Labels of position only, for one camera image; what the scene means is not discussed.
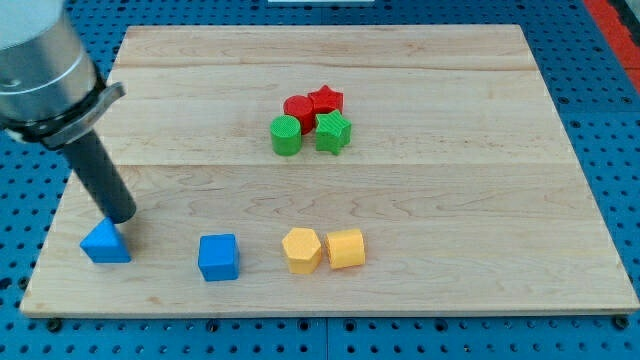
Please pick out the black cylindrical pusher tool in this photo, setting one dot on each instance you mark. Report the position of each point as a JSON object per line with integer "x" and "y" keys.
{"x": 91, "y": 163}

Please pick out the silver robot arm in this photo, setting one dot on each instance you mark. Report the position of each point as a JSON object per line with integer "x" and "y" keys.
{"x": 53, "y": 93}

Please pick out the yellow heart block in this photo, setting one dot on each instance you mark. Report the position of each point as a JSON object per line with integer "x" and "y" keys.
{"x": 345, "y": 248}

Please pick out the blue triangle block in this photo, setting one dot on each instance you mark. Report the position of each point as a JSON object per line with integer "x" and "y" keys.
{"x": 105, "y": 244}

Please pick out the blue cube block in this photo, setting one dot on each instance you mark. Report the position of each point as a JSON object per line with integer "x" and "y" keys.
{"x": 219, "y": 257}

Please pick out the wooden board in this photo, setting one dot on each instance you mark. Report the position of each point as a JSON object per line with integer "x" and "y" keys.
{"x": 459, "y": 174}

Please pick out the green cylinder block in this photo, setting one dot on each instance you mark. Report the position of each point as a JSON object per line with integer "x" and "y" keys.
{"x": 286, "y": 137}

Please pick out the red cylinder block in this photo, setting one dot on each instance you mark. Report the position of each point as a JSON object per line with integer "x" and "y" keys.
{"x": 302, "y": 108}

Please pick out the yellow hexagon block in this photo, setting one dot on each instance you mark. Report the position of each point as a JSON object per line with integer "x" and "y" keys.
{"x": 303, "y": 250}

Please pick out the red star block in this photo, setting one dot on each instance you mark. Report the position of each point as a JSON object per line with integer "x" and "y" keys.
{"x": 326, "y": 100}

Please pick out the green star block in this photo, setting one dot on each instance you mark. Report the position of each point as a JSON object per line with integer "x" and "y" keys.
{"x": 333, "y": 132}

